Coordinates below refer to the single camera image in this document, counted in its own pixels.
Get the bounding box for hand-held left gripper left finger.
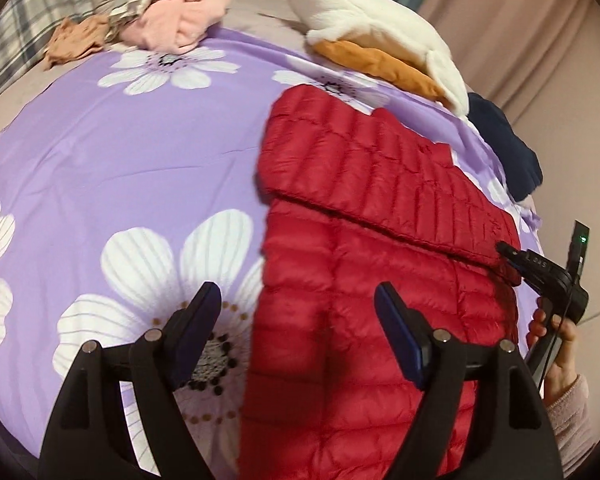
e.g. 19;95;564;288
37;281;223;480

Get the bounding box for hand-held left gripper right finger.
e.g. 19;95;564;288
373;281;566;480

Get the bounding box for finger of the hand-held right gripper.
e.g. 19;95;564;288
495;240;531;277

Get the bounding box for red puffer jacket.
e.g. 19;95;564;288
237;85;523;480

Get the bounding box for person's right forearm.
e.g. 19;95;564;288
545;374;599;466

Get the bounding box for person's right hand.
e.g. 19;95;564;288
526;306;581;403

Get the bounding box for navy fleece garment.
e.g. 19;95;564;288
466;92;543;203

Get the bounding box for purple floral bedsheet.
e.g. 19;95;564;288
0;25;546;466

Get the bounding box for orange garment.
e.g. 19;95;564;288
312;39;453;108

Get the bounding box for white fleece garment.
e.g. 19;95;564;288
267;0;470;117

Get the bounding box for tan cloth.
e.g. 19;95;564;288
44;14;112;71

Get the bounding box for pink garment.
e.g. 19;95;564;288
122;0;233;53

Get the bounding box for mauve mattress sheet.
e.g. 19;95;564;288
0;0;311;131

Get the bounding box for plaid pillow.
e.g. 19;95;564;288
0;0;111;111

